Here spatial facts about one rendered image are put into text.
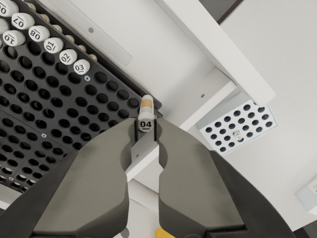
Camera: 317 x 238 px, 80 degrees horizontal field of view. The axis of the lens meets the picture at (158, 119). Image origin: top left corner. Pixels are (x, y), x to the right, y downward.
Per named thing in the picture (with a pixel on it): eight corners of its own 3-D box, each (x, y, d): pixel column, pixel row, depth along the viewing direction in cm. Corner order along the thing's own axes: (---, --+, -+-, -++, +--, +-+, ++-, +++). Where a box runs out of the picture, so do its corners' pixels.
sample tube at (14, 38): (35, 24, 20) (5, 27, 16) (46, 33, 20) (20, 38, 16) (29, 34, 20) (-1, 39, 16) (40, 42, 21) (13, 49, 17)
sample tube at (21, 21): (43, 10, 19) (14, 9, 15) (54, 19, 20) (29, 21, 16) (37, 20, 20) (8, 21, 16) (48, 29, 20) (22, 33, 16)
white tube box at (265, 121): (252, 84, 35) (263, 91, 32) (269, 116, 38) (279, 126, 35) (194, 120, 38) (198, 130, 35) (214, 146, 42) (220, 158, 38)
